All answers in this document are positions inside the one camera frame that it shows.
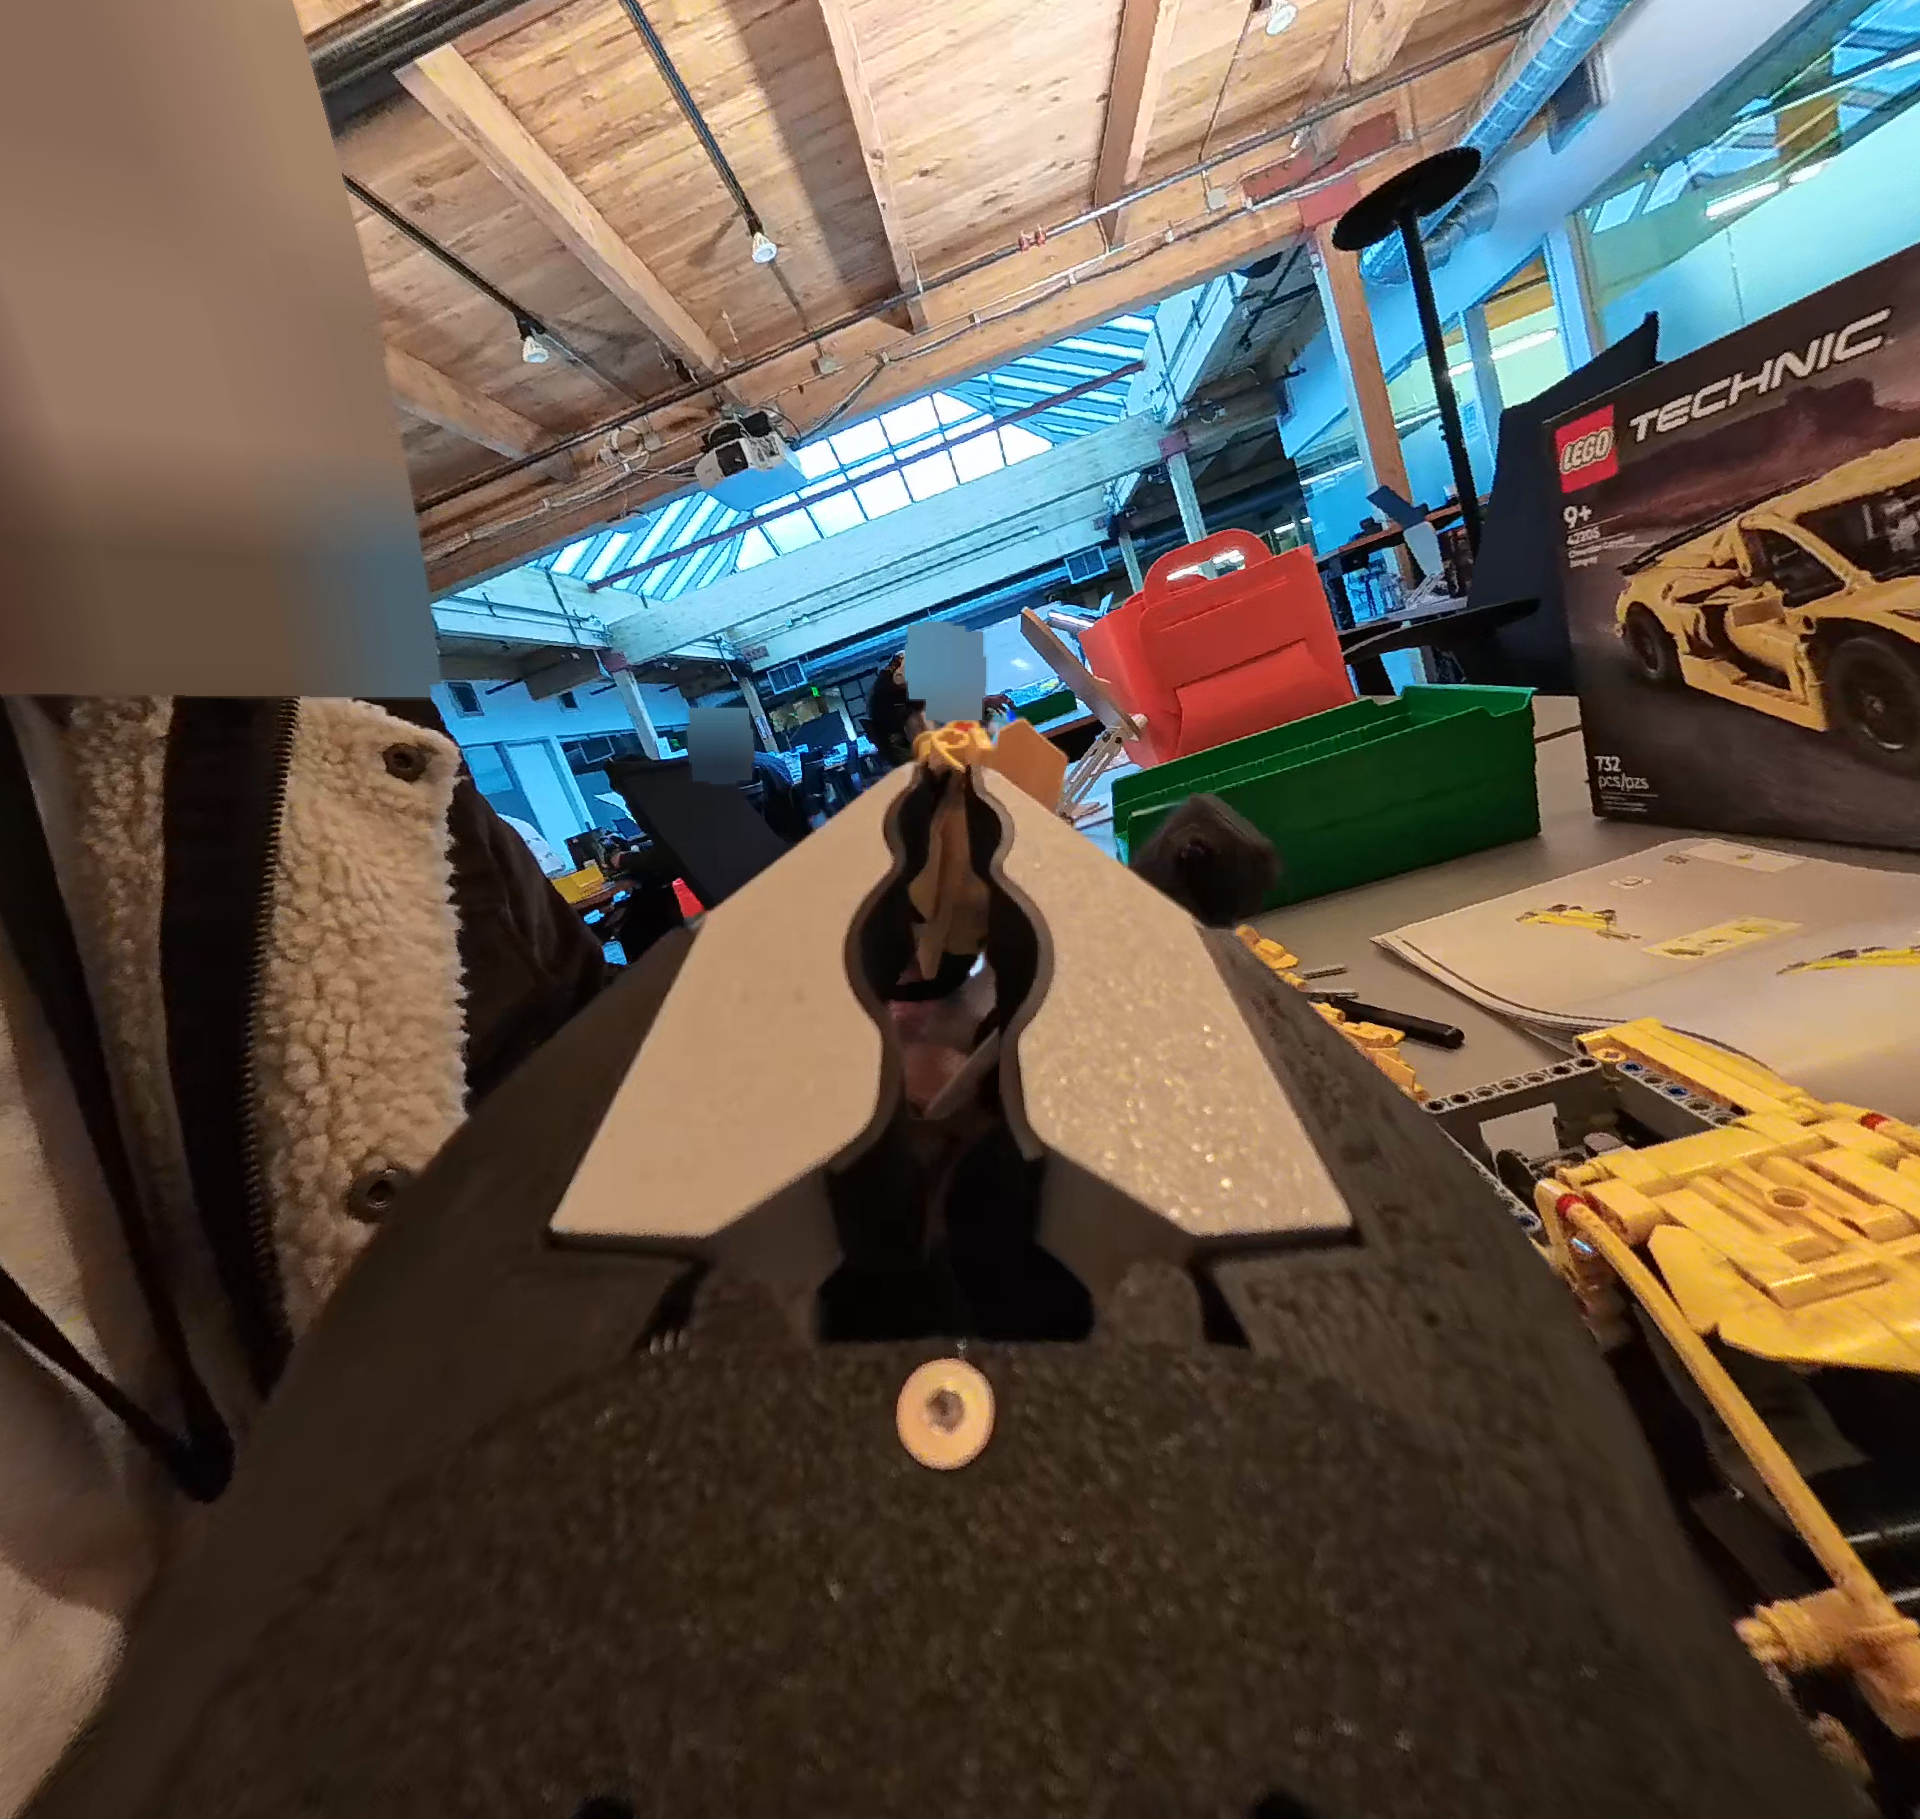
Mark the red plastic bin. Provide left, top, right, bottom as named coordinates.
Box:
left=1082, top=533, right=1363, bottom=776

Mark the black office chair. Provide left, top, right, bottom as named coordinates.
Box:
left=1463, top=312, right=1662, bottom=696

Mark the black floor lamp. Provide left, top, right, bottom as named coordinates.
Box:
left=1328, top=145, right=1496, bottom=623

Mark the black fleece-lined jacket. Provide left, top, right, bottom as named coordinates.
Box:
left=0, top=696, right=620, bottom=1819

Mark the black car set box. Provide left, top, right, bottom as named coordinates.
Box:
left=1553, top=244, right=1920, bottom=858

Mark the white ceiling device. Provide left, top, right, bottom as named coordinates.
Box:
left=696, top=412, right=809, bottom=511

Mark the small yellow brick assembly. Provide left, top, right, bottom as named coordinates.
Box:
left=901, top=715, right=1019, bottom=1116

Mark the black brick beam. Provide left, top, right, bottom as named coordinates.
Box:
left=1307, top=994, right=1469, bottom=1052

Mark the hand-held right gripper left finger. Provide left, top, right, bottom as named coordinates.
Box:
left=544, top=770, right=927, bottom=1319

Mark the yellow brick car model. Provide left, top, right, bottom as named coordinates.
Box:
left=1426, top=1018, right=1920, bottom=1738

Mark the green plastic bin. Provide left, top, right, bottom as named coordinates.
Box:
left=1112, top=685, right=1544, bottom=915

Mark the pile of yellow brick pieces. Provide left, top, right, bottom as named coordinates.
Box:
left=1238, top=927, right=1432, bottom=1103

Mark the open instruction booklet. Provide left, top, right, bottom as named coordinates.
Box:
left=1374, top=834, right=1920, bottom=1045

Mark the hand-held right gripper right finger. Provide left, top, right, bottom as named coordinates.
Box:
left=968, top=779, right=1366, bottom=1332

